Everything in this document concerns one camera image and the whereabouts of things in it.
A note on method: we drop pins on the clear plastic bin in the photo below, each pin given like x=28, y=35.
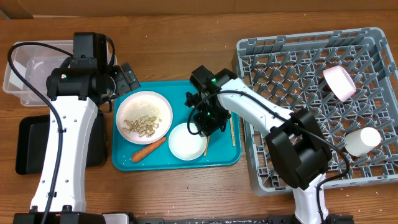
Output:
x=34, y=63

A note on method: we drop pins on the left wooden chopstick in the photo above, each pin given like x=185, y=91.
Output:
x=207, y=144

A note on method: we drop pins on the white cup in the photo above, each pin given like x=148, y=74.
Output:
x=362, y=141

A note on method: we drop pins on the grey dishwasher rack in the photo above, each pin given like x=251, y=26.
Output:
x=288, y=71

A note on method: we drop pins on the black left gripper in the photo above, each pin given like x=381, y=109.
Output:
x=122, y=86

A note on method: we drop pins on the wooden chopstick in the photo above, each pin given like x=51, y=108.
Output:
x=232, y=129
x=207, y=144

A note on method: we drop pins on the right wooden chopstick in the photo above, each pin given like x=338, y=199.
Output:
x=232, y=129

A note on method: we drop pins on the pale green bowl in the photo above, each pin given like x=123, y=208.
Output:
x=184, y=145

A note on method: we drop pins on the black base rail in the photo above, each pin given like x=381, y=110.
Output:
x=280, y=219

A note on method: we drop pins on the orange carrot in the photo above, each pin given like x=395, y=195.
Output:
x=144, y=152

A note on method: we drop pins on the white plate with food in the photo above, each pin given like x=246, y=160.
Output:
x=144, y=117

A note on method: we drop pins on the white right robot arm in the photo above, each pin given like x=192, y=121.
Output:
x=299, y=152

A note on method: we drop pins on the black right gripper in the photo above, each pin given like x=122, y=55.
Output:
x=209, y=127

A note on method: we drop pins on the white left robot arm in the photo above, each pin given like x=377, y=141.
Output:
x=87, y=79

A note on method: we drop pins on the black plastic bin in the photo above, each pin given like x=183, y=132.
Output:
x=32, y=143

